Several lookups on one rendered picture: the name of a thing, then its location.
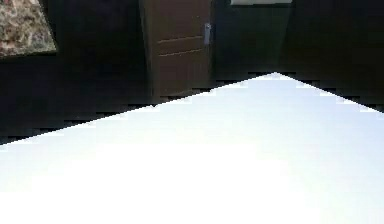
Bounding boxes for grey door handle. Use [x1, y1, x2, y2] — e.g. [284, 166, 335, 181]
[203, 22, 212, 46]

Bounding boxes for floral framed picture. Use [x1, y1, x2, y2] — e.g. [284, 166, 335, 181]
[0, 0, 58, 58]

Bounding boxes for brown room door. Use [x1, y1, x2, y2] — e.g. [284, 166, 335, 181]
[139, 0, 215, 100]

